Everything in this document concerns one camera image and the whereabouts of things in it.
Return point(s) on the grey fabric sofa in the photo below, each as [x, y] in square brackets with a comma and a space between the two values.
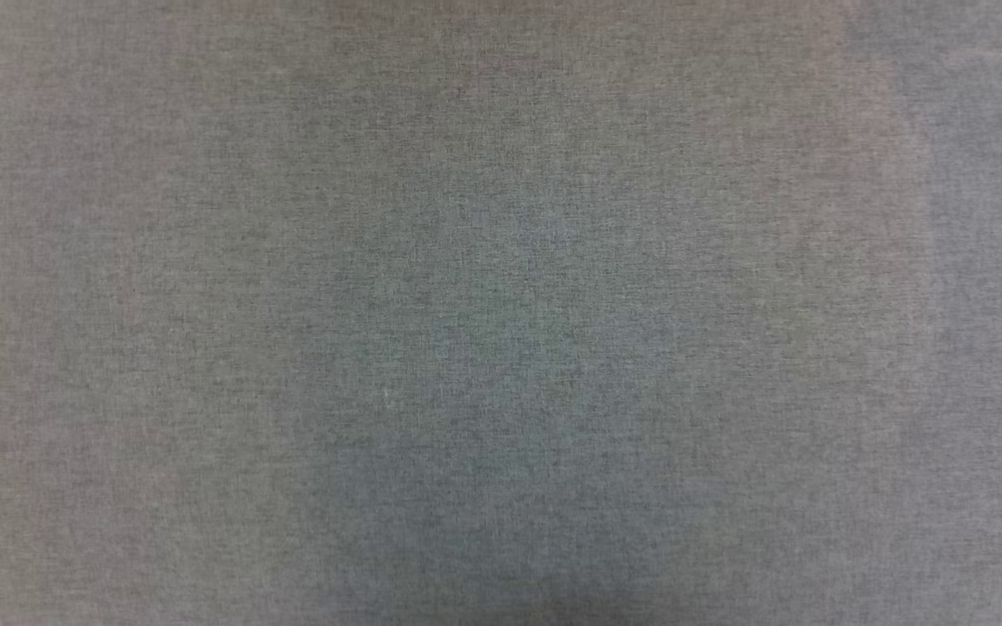
[501, 313]

